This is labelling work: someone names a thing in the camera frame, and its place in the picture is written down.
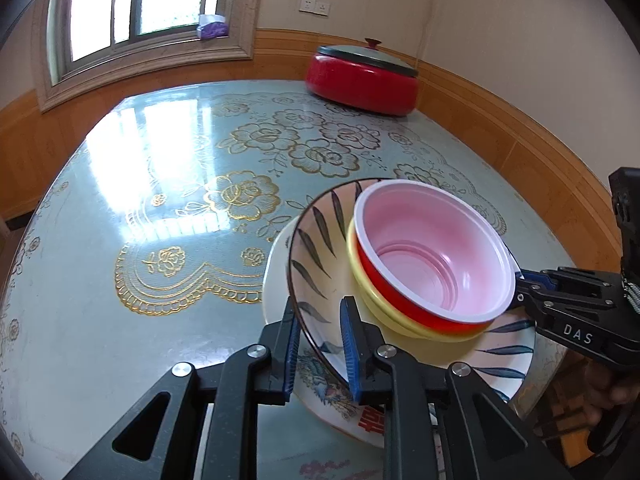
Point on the red plastic bowl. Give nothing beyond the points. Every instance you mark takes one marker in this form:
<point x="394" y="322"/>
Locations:
<point x="440" y="240"/>

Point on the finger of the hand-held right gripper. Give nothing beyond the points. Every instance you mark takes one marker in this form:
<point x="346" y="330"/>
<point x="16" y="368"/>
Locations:
<point x="531" y="302"/>
<point x="537" y="277"/>

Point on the white plate with dragon print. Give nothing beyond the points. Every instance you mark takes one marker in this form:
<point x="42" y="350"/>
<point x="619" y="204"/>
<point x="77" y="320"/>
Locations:
<point x="327" y="390"/>

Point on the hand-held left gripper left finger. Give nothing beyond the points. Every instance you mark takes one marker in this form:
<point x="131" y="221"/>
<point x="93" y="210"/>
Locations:
<point x="290" y="355"/>

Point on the purple tissue box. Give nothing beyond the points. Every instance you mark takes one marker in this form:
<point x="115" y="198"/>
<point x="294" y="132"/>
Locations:
<point x="212" y="29"/>

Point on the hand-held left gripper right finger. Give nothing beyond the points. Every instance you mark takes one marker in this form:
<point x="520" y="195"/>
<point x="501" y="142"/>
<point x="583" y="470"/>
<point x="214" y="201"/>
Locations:
<point x="350" y="355"/>

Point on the yellow plastic bowl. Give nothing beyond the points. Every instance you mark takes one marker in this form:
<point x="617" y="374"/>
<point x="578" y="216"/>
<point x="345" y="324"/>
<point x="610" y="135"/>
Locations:
<point x="372" y="305"/>

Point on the person's right hand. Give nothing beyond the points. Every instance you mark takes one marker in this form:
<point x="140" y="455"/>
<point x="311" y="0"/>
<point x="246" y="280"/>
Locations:
<point x="590" y="390"/>

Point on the red electric pot with lid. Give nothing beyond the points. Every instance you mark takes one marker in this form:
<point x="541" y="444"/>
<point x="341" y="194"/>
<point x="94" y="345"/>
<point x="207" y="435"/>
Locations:
<point x="360" y="85"/>

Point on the white bowl with blue stripes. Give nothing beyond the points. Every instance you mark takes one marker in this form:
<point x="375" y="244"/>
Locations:
<point x="320" y="255"/>

